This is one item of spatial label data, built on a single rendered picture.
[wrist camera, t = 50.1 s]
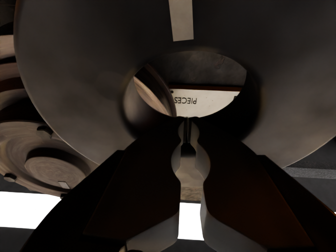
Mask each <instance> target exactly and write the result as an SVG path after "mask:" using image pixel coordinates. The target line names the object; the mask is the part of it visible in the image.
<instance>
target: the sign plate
mask: <svg viewBox="0 0 336 252"><path fill-rule="evenodd" d="M169 90H170V92H171V94H172V97H173V99H174V103H175V107H176V113H177V117H178V116H181V117H184V118H190V117H199V118H200V117H204V116H208V115H211V114H213V113H215V112H217V111H219V110H221V109H223V108H224V107H226V106H227V105H228V104H230V103H231V102H232V101H233V100H234V99H235V98H236V97H237V95H238V94H239V93H240V91H241V90H242V87H226V86H201V85H177V84H169Z"/></svg>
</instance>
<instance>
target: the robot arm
mask: <svg viewBox="0 0 336 252"><path fill-rule="evenodd" d="M186 134H187V143H190V144H191V145H192V146H193V148H194V149H195V151H196V157H195V168H196V169H197V170H198V172H199V173H200V174H201V175H202V177H203V179H204V182H203V187H202V195H201V203H200V211H199V216H200V223H201V231H202V237H203V240H204V241H205V243H206V244H207V245H208V246H209V247H211V248H212V249H214V250H215V251H217V252H336V213H334V212H333V211H332V210H331V209H330V208H329V207H328V206H327V205H325V204H324V203H323V202H322V201H321V200H319V199H318V198H317V197H316V196H315V195H313V194H312V193H311V192H310V191H308V190H307V189H306V188H305V187H304V186H302V185H301V184H300V183H299V182H297V181H296V180H295V179H294V178H293V177H291V176H290V175H289V174H288V173H287V172H285V171H284V170H283V169H282V168H280V167H279V166H278V165H277V164H276V163H274V162H273V161H272V160H271V159H269V158H268V157H267V156H266V155H257V154H256V153H255V152H254V151H252V150H251V149H250V148H249V147H248V146H247V145H245V144H244V143H243V142H241V141H240V140H239V139H237V138H236V137H234V136H232V135H231V134H229V133H227V132H225V131H224V130H222V129H220V128H218V127H216V126H214V125H212V124H211V123H209V122H207V121H205V120H203V119H201V118H199V117H197V116H193V117H189V118H187V117H182V116H177V117H175V118H173V119H171V120H169V121H167V122H165V123H163V124H162V125H160V126H158V127H156V128H154V129H152V130H150V131H148V132H147V133H145V134H144V135H142V136H141V137H139V138H138V139H136V140H135V141H134V142H132V143H131V144H130V145H129V146H128V147H127V148H126V149H125V150H117V151H115V152H114V153H113V154H112V155H111V156H110V157H109V158H107V159H106V160H105V161H104V162H103V163H102V164H100V165H99V166H98V167H97V168H96V169H95V170H94V171H92V172H91V173H90V174H89V175H88V176H87V177H86V178H84V179H83V180H82V181H81V182H80V183H79V184H78V185H76V186H75V187H74V188H73V189H72V190H71V191H70V192H68V193H67V194H66V195H65V196H64V197H63V198H62V199H61V200H60V201H59V202H58V203H57V204H56V205H55V206H54V207H53V208H52V209H51V210H50V212H49V213H48V214H47V215H46V216H45V217H44V218H43V220H42V221H41V222H40V223H39V225H38V226H37V227H36V228H35V230H34V231H33V232H32V234H31V235H30V236H29V238H28V239H27V241H26V242H25V244H24V245H23V247H22V248H21V250H20V251H19V252H161V251H163V250H164V249H166V248H168V247H170V246H171V245H173V244H174V243H175V242H176V241H177V239H178V237H179V223H180V201H181V182H180V180H179V179H178V178H177V176H176V175H175V173H176V172H177V170H178V169H179V168H180V164H181V145H182V144H183V143H186Z"/></svg>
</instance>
